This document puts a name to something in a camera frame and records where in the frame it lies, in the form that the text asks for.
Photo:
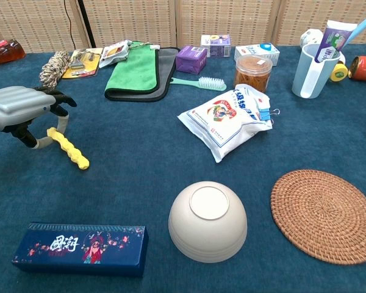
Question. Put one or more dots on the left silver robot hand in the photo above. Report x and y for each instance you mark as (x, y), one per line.
(15, 107)

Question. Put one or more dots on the yellow twisted toy stick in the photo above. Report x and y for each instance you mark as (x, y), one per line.
(68, 149)

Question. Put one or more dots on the razor on yellow card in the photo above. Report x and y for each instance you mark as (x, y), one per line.
(82, 65)

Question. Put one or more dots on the black stand pole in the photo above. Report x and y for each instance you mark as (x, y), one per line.
(85, 21)

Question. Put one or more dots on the white and red snack packet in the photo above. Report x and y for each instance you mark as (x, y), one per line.
(113, 53)

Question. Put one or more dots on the green microfiber cloth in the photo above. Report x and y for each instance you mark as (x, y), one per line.
(134, 70)

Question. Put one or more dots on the dark blue table cover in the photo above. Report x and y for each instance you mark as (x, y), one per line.
(125, 183)

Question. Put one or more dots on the navy printed rectangular box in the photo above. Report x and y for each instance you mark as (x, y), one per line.
(79, 247)

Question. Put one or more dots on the grey microfiber cloth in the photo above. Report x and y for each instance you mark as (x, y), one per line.
(166, 70)

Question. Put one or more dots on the mint green brush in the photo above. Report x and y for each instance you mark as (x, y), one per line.
(189, 81)

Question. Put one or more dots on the small purple box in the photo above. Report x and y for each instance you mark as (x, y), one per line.
(190, 61)

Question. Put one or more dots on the white printed sugar bag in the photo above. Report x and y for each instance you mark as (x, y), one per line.
(222, 125)

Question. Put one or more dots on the white and purple carton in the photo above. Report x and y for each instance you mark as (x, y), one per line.
(215, 45)

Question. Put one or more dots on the beige upturned bowl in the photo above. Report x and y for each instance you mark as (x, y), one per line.
(207, 226)

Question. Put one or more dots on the bamboo folding screen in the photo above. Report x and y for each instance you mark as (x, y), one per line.
(225, 18)

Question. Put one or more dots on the clear jar of orange strips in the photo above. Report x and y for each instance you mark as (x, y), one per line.
(252, 76)

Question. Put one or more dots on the white and blue milk carton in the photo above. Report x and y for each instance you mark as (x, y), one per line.
(256, 52)

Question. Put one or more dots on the blue binder clip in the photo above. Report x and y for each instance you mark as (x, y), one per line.
(264, 115)

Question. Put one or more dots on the white purple toothpaste tube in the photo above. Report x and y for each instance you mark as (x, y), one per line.
(332, 42)

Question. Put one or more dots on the round woven rattan coaster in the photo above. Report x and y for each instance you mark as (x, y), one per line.
(323, 216)

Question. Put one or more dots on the light blue toothbrush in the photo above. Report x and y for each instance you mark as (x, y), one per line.
(358, 30)

